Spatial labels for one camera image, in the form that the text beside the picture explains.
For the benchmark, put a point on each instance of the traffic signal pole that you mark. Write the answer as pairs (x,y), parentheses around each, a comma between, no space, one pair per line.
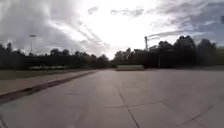
(146,42)

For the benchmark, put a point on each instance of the grey concrete pavement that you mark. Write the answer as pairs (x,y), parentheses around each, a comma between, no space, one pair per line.
(143,90)

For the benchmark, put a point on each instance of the row of dark trees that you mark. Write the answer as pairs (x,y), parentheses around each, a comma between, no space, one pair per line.
(180,53)

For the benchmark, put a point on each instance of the raised concrete kerb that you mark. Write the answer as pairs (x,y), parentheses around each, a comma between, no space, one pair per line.
(40,87)

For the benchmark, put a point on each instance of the tall floodlight pole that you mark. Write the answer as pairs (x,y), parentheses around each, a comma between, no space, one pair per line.
(32,41)

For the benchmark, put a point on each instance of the pale side walkway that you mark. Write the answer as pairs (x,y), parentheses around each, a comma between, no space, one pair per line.
(23,83)

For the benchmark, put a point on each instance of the grass strip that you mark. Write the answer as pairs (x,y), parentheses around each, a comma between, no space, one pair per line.
(20,74)

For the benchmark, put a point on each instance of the low pale wall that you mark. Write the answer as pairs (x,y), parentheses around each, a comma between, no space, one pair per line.
(130,67)

